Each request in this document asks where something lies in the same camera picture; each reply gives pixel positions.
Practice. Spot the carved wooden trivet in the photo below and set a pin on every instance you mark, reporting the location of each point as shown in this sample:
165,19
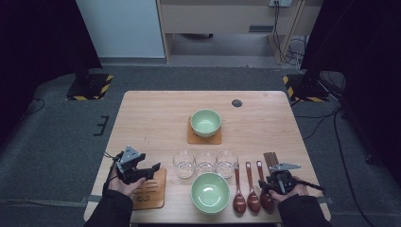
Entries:
156,198
195,140

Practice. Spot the dark round table grommet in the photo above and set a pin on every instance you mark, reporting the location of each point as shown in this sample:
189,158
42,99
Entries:
236,103

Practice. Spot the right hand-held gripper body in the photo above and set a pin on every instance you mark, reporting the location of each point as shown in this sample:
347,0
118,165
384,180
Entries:
282,181

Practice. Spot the reddish brown wooden spoon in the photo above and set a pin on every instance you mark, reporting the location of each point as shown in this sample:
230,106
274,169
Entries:
266,203
239,203
253,201

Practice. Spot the grey wall socket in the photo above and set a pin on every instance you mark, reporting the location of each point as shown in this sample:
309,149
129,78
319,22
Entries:
280,2

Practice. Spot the white panel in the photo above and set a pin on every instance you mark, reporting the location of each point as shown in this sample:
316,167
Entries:
119,28

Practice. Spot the bundle of wooden chopsticks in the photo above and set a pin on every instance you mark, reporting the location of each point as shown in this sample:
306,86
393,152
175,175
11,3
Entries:
270,159

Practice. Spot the clear drinking glass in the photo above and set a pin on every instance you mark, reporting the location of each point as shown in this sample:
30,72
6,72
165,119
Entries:
183,165
205,162
227,164

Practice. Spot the person's right hand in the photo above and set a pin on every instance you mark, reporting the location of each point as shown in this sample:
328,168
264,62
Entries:
296,192

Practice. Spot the grey flat strip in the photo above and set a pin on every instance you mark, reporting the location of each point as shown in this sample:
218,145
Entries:
326,200
94,198

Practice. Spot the person's left hand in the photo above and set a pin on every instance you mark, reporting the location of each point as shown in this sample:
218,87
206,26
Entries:
124,187

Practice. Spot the dark curtain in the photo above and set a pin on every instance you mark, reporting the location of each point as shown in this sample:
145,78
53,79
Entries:
372,63
38,38

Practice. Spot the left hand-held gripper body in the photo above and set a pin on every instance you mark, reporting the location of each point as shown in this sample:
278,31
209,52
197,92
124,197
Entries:
129,167

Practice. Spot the striped black stand base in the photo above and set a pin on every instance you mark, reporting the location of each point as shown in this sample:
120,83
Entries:
90,88
302,90

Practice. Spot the green ceramic bowl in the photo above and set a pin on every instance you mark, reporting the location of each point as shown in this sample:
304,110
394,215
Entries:
205,124
210,192

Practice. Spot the light wooden desk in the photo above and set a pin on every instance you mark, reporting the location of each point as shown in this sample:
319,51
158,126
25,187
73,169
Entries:
220,19

